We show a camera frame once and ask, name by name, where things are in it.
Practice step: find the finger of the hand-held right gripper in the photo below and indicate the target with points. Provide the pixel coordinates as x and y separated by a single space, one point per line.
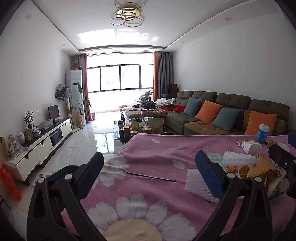
292 139
281 155

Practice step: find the olive green sofa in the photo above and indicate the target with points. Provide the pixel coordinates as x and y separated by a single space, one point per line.
231 98

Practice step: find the tall plant yellow vase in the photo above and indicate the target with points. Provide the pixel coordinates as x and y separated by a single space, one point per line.
80 119

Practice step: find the small plant blue vase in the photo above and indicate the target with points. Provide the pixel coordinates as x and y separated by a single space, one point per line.
29 125

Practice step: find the black glass coffee table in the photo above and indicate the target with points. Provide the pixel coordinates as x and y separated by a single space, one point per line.
116 129

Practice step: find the white clothes pile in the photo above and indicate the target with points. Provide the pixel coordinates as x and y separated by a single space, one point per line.
165 102

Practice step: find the black bag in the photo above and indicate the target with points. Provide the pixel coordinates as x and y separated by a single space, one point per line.
149 104

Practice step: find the blue grey cushion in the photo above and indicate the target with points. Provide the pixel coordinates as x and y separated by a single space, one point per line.
192 106
225 119

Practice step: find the blue white tub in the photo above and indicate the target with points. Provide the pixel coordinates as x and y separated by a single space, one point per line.
263 135

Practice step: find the red box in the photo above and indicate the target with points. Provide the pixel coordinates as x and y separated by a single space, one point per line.
167 108

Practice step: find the teal plastic bin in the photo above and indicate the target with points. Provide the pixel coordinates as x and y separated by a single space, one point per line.
60 169

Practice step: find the floral covered standing fan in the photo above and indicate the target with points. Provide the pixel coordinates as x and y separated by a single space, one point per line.
62 92

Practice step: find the blue white porcelain jar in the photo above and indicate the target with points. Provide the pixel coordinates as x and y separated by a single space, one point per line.
36 133

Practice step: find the wooden picture frame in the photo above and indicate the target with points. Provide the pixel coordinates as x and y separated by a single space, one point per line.
29 135

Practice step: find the potted plant red pot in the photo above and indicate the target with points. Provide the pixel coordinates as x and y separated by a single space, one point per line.
75 66

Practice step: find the white wall socket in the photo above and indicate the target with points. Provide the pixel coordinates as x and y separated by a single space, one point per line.
37 113

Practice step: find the green pouch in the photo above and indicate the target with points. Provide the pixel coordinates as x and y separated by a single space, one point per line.
135 125

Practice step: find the gold snack wrapper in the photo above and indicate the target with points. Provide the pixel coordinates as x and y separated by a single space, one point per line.
271 143
240 143

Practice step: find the white bathroom scale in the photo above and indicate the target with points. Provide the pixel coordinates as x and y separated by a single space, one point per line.
39 179

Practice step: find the white floor fan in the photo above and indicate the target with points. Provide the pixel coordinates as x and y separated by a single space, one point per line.
145 96

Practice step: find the tall brown box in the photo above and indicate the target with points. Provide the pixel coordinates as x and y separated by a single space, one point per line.
4 148

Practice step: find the black monitor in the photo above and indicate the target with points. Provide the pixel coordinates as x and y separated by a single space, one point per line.
53 112

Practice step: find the white foam fruit net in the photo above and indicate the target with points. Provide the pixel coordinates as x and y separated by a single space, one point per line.
194 185
238 158

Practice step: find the brown sofa throw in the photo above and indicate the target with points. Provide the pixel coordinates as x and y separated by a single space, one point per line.
198 127

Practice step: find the white lidded jar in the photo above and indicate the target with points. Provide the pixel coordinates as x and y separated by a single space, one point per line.
20 138

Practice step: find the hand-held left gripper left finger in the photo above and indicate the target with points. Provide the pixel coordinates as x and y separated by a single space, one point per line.
92 171

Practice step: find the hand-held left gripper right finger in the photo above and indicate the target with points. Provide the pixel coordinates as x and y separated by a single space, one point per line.
207 176

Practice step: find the white paper cup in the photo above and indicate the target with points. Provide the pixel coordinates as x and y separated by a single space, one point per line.
253 148

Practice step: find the kraft snack pouch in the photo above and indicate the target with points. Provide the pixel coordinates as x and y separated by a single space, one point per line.
156 126

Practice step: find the brown snack wrapper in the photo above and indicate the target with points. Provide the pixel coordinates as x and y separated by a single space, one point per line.
263 169

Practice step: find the cluster of brown jars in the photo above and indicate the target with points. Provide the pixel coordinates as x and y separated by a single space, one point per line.
127 132

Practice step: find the red cloth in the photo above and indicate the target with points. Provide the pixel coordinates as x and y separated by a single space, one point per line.
179 109

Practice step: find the tall clear jar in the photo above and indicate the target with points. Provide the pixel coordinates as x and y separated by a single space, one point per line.
144 114

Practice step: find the white black TV cabinet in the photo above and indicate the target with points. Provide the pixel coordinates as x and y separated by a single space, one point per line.
44 148

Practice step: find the orange plastic bag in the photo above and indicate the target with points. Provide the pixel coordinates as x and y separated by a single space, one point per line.
9 180

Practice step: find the pink floral blanket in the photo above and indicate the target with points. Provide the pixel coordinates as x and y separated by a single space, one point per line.
150 166

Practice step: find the orange cushion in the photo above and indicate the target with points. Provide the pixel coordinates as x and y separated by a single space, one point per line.
260 122
208 112

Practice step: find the black framed window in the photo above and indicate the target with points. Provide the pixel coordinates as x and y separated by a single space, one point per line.
120 77

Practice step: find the dark wooden cabinet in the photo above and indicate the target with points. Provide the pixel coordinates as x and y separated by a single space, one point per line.
173 90

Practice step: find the grey orange curtain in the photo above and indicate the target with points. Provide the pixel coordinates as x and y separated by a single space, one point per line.
161 74
83 88

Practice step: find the white standing air conditioner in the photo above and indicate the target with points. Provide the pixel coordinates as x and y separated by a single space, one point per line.
73 90

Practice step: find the blue patterned bundle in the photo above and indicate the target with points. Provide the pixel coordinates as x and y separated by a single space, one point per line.
45 124

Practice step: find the clear glass ornament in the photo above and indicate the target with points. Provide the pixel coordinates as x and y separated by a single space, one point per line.
15 147

